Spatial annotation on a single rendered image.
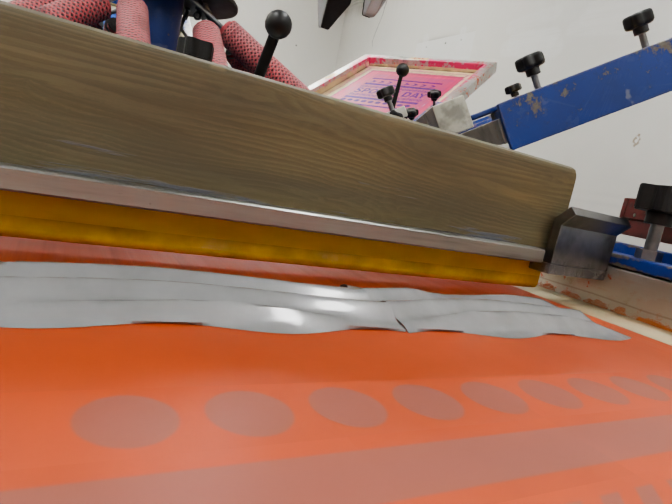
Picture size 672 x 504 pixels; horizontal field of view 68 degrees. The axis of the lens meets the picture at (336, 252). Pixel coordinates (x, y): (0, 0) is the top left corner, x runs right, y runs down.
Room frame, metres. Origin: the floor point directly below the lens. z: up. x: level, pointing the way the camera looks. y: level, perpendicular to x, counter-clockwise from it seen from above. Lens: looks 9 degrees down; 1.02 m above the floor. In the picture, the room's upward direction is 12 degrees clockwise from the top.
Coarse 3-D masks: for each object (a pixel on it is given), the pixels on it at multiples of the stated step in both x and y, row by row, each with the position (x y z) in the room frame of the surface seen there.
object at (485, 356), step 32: (416, 288) 0.33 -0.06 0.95; (448, 288) 0.35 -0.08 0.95; (480, 288) 0.38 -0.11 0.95; (512, 288) 0.41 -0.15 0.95; (448, 352) 0.20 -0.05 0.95; (480, 352) 0.21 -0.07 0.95; (512, 352) 0.22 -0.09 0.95; (544, 352) 0.23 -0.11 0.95; (576, 352) 0.25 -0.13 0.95; (608, 352) 0.26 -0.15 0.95; (640, 352) 0.28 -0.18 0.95
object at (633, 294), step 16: (608, 272) 0.41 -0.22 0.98; (624, 272) 0.40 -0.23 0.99; (560, 288) 0.44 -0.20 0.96; (576, 288) 0.43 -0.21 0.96; (592, 288) 0.42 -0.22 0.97; (608, 288) 0.41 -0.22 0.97; (624, 288) 0.40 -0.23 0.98; (640, 288) 0.39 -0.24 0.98; (656, 288) 0.38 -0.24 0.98; (592, 304) 0.42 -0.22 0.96; (608, 304) 0.40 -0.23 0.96; (624, 304) 0.39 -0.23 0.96; (640, 304) 0.38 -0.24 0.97; (656, 304) 0.37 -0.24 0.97; (640, 320) 0.38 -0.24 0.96; (656, 320) 0.37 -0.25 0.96
